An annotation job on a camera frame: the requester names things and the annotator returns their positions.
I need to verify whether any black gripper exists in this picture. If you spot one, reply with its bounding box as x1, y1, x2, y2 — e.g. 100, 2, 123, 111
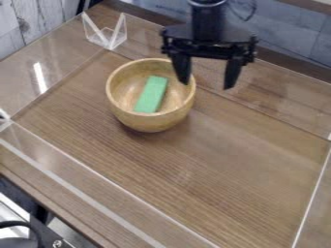
160, 0, 258, 90

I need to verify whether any green rectangular block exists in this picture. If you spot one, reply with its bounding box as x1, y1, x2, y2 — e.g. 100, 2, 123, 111
133, 76, 168, 113

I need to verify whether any wooden bowl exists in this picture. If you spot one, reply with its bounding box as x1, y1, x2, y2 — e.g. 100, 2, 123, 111
105, 58, 196, 133

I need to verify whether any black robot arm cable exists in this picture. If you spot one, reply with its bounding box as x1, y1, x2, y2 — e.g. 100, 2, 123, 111
227, 0, 260, 23

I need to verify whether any clear acrylic corner bracket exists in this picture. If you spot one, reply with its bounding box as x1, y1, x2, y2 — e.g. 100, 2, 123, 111
81, 13, 127, 50

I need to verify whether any black metal table bracket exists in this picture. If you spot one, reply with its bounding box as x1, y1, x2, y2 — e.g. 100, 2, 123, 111
29, 215, 75, 248

